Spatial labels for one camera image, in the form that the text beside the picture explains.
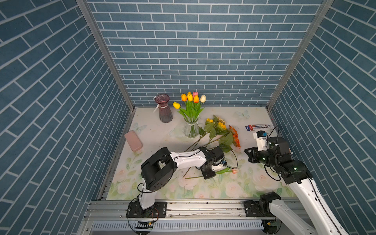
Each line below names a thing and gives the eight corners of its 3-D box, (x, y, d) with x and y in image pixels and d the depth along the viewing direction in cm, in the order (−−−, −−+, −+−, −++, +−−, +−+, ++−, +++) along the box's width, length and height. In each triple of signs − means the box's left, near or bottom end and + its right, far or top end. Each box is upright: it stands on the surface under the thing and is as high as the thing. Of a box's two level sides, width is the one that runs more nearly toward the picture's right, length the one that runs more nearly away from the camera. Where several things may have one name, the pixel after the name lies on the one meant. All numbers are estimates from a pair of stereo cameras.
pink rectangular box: (134, 152, 97) (133, 151, 95) (124, 136, 105) (123, 134, 104) (143, 147, 100) (143, 145, 98) (133, 131, 108) (132, 129, 107)
